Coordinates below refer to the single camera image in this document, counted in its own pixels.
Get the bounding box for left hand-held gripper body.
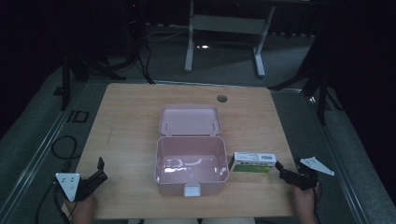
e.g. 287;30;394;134
54;173;96;203

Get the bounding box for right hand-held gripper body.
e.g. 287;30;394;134
291;156;336;191

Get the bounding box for white and green medicine box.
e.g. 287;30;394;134
228;151;277;175

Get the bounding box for pink plastic box with lid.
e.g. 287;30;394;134
153;104;231;198

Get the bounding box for person's right hand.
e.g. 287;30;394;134
291;183;319;224

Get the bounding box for person's left hand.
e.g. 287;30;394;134
72;192;98;224

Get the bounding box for person's legs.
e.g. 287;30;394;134
142;217;257;224

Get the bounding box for black metal stand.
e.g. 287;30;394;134
60;0;157;112
267;18;345;126

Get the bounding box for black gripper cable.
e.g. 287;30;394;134
312;182;323;224
35;181;74;224

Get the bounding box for black cable loop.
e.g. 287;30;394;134
49;134;82;161

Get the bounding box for white metal desk frame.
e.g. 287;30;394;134
184;0;276;78

